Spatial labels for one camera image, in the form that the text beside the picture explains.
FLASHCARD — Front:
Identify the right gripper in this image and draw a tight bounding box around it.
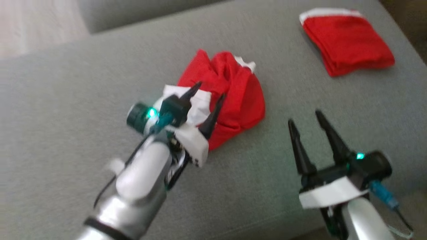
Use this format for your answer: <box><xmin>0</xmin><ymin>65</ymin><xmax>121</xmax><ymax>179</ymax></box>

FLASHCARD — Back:
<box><xmin>288</xmin><ymin>110</ymin><xmax>392</xmax><ymax>210</ymax></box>

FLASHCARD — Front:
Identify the red and white garment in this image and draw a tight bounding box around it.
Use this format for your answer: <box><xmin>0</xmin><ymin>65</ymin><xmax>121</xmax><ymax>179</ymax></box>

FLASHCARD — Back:
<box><xmin>163</xmin><ymin>49</ymin><xmax>266</xmax><ymax>151</ymax></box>

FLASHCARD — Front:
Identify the blue camera cable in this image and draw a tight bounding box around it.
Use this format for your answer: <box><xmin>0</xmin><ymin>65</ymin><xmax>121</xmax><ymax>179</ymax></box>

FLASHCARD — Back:
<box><xmin>370</xmin><ymin>180</ymin><xmax>414</xmax><ymax>239</ymax></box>
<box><xmin>148</xmin><ymin>112</ymin><xmax>174</xmax><ymax>135</ymax></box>

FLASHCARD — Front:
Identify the small grey sofa seat cushion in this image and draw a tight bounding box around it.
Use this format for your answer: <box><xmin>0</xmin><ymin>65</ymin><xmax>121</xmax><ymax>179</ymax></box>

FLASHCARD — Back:
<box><xmin>77</xmin><ymin>0</ymin><xmax>231</xmax><ymax>34</ymax></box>

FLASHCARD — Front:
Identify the large grey sofa seat cushion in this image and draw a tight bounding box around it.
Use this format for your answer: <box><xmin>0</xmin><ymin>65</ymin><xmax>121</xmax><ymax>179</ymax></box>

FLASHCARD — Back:
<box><xmin>0</xmin><ymin>0</ymin><xmax>427</xmax><ymax>240</ymax></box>

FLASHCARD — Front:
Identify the blue right camera cable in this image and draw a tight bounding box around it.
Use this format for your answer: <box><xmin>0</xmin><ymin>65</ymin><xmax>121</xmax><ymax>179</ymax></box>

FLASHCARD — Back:
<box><xmin>370</xmin><ymin>180</ymin><xmax>414</xmax><ymax>239</ymax></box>

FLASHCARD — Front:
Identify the red shirt with black print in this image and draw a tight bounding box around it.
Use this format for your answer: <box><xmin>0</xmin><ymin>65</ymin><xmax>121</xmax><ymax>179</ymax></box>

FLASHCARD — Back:
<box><xmin>299</xmin><ymin>7</ymin><xmax>396</xmax><ymax>78</ymax></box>

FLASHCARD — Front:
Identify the blue left camera cable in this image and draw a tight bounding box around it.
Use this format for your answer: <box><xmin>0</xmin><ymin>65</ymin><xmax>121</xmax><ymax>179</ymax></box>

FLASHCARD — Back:
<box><xmin>148</xmin><ymin>112</ymin><xmax>174</xmax><ymax>135</ymax></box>

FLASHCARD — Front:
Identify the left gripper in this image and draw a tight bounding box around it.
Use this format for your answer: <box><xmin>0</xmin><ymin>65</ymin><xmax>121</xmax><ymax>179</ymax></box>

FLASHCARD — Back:
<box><xmin>127</xmin><ymin>82</ymin><xmax>226</xmax><ymax>167</ymax></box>

